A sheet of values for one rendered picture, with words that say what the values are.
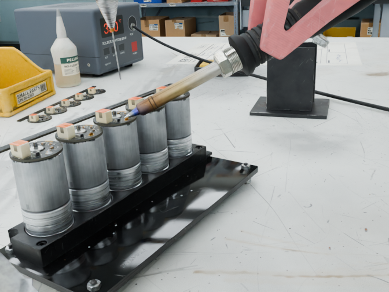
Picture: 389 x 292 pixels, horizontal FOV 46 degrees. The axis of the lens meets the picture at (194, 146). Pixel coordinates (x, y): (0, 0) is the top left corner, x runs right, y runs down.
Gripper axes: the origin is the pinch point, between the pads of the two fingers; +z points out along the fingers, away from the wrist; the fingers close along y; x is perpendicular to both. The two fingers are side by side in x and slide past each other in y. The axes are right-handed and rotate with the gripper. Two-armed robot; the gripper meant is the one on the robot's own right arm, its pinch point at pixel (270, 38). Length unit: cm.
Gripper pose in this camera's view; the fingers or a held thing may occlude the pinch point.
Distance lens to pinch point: 27.3
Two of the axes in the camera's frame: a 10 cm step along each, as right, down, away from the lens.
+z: -4.6, 8.6, 2.3
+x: 8.7, 3.8, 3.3
